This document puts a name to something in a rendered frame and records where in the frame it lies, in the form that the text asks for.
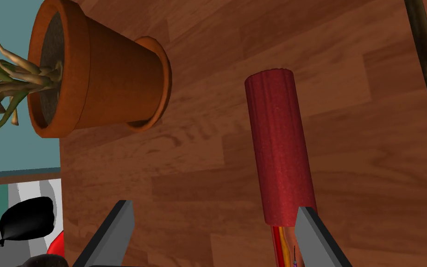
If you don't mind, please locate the terracotta potted plant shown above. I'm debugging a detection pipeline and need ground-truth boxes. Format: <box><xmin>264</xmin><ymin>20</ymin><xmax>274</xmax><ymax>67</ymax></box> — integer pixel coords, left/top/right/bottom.
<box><xmin>0</xmin><ymin>0</ymin><xmax>173</xmax><ymax>149</ymax></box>

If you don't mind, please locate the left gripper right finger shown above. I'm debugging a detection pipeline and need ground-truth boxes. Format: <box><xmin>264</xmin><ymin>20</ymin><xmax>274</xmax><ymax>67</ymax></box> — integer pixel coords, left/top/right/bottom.
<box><xmin>295</xmin><ymin>206</ymin><xmax>353</xmax><ymax>267</ymax></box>

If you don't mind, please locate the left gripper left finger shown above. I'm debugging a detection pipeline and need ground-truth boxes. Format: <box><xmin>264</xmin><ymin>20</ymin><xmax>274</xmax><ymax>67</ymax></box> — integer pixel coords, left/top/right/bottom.
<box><xmin>72</xmin><ymin>200</ymin><xmax>136</xmax><ymax>267</ymax></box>

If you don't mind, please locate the red cylinder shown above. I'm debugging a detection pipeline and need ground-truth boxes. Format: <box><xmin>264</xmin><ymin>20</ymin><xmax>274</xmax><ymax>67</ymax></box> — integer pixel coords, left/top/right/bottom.
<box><xmin>244</xmin><ymin>68</ymin><xmax>318</xmax><ymax>267</ymax></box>

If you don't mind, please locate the brown wooden table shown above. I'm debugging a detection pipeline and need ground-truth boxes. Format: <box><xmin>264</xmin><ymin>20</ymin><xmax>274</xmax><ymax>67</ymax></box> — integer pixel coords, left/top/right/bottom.
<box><xmin>59</xmin><ymin>0</ymin><xmax>427</xmax><ymax>267</ymax></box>

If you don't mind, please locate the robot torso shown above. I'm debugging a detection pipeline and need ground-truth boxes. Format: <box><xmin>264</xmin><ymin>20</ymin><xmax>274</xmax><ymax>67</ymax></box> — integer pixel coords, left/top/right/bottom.
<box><xmin>0</xmin><ymin>178</ymin><xmax>65</xmax><ymax>267</ymax></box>

